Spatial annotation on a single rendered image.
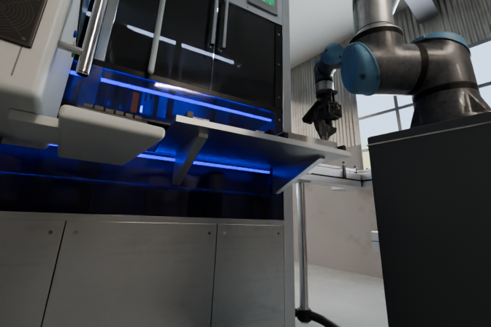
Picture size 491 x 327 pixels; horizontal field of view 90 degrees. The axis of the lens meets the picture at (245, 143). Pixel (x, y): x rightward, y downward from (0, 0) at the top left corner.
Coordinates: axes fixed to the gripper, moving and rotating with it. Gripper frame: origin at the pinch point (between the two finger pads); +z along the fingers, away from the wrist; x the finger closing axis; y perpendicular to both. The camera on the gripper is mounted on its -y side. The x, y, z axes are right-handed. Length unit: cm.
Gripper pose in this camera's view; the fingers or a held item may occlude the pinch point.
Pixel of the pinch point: (323, 141)
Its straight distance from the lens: 103.2
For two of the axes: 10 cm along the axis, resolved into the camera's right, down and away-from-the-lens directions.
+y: 4.6, -2.4, -8.6
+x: 8.9, 1.6, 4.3
